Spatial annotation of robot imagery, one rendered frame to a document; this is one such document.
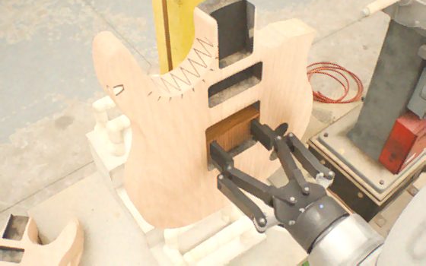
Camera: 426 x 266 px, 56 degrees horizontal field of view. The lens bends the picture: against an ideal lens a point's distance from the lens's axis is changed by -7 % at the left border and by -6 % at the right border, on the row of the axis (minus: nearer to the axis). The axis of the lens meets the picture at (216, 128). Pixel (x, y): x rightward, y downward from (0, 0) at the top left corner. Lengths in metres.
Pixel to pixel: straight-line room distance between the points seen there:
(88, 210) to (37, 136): 1.60
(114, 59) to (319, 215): 0.30
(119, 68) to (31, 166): 2.22
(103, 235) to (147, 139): 0.67
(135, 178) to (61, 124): 2.22
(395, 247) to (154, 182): 0.34
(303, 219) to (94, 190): 0.82
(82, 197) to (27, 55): 2.32
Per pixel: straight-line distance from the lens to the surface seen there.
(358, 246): 0.52
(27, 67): 3.34
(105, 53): 0.45
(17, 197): 2.54
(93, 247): 1.17
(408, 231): 0.38
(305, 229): 0.54
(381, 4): 1.41
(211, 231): 1.13
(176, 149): 0.58
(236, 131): 0.64
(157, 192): 0.62
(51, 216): 1.25
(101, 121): 1.10
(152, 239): 1.09
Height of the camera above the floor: 1.95
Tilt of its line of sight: 49 degrees down
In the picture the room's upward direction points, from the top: straight up
